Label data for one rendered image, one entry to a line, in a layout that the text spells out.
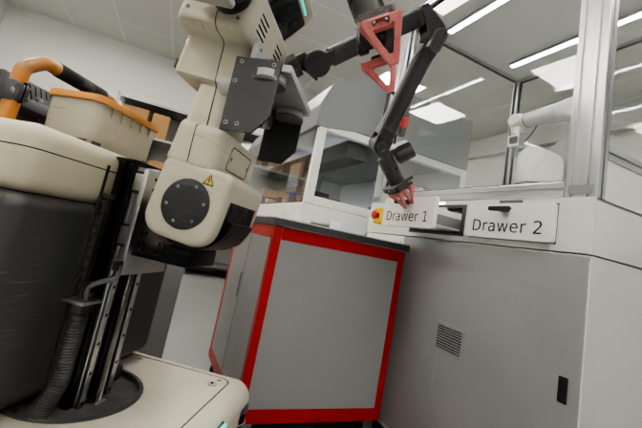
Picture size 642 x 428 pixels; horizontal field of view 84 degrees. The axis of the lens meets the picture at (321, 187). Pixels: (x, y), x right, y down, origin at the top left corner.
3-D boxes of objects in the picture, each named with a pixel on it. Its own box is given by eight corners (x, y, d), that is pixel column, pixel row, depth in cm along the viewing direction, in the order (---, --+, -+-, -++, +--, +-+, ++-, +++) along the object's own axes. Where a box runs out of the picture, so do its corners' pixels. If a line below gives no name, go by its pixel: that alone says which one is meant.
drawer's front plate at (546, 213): (550, 243, 94) (554, 202, 96) (464, 235, 120) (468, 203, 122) (555, 244, 95) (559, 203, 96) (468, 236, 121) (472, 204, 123)
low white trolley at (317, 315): (224, 458, 109) (275, 215, 121) (201, 374, 165) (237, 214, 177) (378, 448, 132) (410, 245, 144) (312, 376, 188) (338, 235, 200)
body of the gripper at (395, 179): (415, 179, 126) (405, 160, 125) (395, 193, 122) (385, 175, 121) (403, 180, 132) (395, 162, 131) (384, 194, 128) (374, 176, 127)
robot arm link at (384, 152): (369, 139, 126) (375, 145, 118) (397, 123, 126) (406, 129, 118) (381, 167, 131) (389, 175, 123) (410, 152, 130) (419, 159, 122)
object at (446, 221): (433, 224, 120) (435, 206, 121) (387, 222, 143) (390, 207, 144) (512, 245, 136) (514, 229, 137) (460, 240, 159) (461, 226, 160)
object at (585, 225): (591, 254, 86) (596, 196, 88) (366, 231, 179) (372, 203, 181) (751, 298, 124) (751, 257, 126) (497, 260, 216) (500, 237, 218)
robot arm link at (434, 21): (426, -2, 113) (440, -7, 104) (437, 41, 118) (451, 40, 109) (297, 55, 114) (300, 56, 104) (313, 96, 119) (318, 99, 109)
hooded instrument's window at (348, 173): (302, 202, 202) (317, 126, 209) (237, 205, 364) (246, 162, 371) (450, 238, 248) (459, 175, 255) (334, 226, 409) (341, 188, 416)
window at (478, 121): (567, 181, 97) (594, -113, 112) (385, 194, 175) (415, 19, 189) (569, 182, 97) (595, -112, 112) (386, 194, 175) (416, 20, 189)
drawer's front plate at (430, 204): (431, 227, 117) (436, 195, 119) (381, 224, 144) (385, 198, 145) (435, 228, 118) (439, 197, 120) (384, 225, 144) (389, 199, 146)
